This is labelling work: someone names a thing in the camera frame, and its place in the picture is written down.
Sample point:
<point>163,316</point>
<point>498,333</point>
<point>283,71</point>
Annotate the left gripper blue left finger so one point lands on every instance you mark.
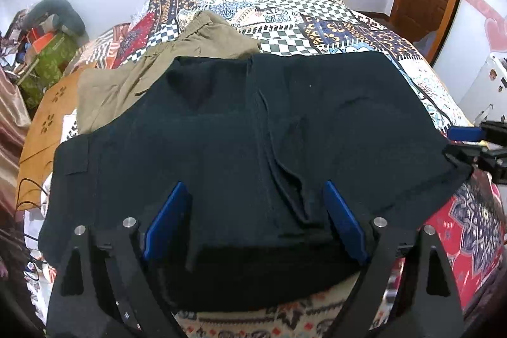
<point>165,224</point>

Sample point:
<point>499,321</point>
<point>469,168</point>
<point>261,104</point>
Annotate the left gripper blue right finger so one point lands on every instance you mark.
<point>345,222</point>

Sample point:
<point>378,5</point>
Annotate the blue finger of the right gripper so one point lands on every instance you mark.
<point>460,133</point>

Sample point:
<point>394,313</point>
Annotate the black pants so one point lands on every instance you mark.
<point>255,141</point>

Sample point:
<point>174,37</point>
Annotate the khaki pants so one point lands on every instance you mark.
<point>104,94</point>

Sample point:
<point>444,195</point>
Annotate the wooden lap desk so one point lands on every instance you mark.
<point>43,138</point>

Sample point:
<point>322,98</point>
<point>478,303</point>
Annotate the red striped curtain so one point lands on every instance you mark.
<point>14,125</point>

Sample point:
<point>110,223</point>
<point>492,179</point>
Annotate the green fabric storage box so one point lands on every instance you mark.
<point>45,69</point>

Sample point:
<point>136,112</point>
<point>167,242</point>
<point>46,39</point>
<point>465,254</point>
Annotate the orange cardboard box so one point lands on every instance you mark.
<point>40,43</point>

